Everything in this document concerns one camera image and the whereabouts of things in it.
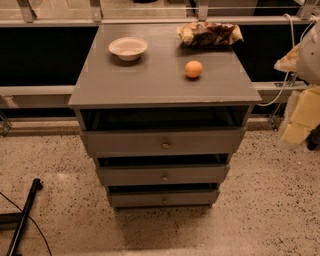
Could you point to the grey bottom drawer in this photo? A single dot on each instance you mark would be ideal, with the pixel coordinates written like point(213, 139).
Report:
point(129, 200)

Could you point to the orange fruit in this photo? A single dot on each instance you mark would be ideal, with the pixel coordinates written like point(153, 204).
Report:
point(193, 69)

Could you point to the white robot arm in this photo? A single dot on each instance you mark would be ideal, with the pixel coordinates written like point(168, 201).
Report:
point(308, 59)

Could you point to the grey drawer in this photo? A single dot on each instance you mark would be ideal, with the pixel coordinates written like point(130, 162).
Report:
point(160, 175)
point(129, 200)
point(136, 143)

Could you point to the white bowl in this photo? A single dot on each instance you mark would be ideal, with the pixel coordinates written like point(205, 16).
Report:
point(128, 48)

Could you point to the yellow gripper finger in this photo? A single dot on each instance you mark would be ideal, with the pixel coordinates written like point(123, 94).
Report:
point(302, 116)
point(288, 63)

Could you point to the grey drawer cabinet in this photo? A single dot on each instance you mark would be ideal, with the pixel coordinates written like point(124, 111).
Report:
point(154, 93)

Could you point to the crumpled chip bag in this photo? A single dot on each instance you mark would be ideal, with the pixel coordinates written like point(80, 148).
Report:
point(201, 34)

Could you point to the metal railing frame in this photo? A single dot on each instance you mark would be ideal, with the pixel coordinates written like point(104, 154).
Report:
point(45, 47)

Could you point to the grey top drawer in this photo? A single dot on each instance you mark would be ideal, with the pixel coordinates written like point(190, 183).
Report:
point(136, 143)

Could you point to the grey middle drawer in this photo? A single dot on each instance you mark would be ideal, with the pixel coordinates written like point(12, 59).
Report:
point(160, 175)

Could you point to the black stand leg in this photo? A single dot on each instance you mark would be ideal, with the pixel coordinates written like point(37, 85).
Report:
point(16, 222)

